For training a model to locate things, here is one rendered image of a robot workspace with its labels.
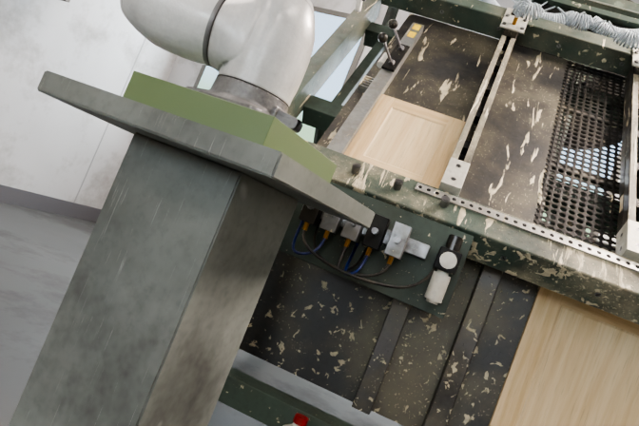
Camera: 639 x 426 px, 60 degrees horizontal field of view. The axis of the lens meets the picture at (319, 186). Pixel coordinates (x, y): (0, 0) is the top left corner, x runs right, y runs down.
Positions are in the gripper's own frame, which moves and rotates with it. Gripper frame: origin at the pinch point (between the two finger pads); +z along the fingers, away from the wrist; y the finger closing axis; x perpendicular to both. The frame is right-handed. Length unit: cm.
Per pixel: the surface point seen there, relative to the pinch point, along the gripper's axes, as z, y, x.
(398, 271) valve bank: 64, -36, 55
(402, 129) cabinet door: 36.8, -24.4, 9.6
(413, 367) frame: 101, -48, 45
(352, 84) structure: 32.0, 0.7, -18.2
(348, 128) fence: 37.6, -8.3, 20.7
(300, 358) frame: 109, -12, 49
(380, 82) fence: 26.8, -11.3, -8.3
